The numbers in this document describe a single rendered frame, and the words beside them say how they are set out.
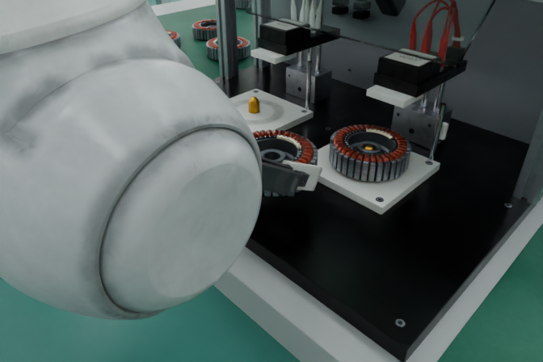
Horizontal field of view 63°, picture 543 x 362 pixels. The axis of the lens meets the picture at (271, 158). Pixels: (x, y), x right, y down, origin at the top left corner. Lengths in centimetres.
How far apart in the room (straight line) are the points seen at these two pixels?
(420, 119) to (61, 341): 119
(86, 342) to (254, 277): 102
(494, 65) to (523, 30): 7
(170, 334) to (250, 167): 129
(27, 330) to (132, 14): 145
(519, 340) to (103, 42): 46
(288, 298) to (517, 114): 50
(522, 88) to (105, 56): 71
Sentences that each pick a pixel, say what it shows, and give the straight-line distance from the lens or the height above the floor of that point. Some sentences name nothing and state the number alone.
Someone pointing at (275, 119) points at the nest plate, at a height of 78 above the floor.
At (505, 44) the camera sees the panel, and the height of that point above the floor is 91.
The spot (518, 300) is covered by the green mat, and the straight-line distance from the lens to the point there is 56.
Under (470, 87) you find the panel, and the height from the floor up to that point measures 83.
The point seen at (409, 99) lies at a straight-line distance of 63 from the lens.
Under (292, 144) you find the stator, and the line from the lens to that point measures 56.
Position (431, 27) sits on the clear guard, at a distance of 39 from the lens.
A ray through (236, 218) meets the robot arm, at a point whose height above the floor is 102.
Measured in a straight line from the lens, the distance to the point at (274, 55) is 77.
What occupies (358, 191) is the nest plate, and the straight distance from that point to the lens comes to 60.
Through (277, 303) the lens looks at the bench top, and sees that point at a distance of 49.
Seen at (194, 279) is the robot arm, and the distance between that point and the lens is 16.
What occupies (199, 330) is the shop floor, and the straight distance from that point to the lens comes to 143.
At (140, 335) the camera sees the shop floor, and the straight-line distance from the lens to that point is 146.
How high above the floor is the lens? 112
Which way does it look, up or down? 31 degrees down
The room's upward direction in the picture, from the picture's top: straight up
